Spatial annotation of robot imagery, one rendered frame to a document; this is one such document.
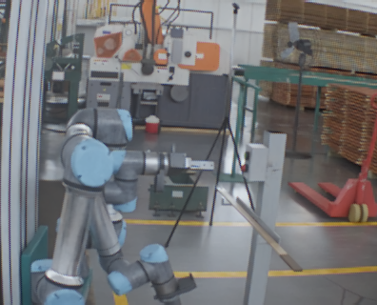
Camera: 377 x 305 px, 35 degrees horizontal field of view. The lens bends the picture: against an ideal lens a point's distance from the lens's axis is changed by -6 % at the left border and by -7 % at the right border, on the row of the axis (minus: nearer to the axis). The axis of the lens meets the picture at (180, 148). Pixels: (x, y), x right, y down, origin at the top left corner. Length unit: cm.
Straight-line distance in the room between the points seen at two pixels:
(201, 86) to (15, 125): 902
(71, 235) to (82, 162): 21
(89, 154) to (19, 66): 41
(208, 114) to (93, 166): 930
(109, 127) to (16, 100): 49
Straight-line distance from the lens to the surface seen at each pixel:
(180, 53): 1052
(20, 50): 193
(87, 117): 230
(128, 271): 188
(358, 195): 608
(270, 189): 212
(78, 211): 174
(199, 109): 1090
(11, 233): 204
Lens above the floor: 160
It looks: 10 degrees down
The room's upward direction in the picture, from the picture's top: 5 degrees clockwise
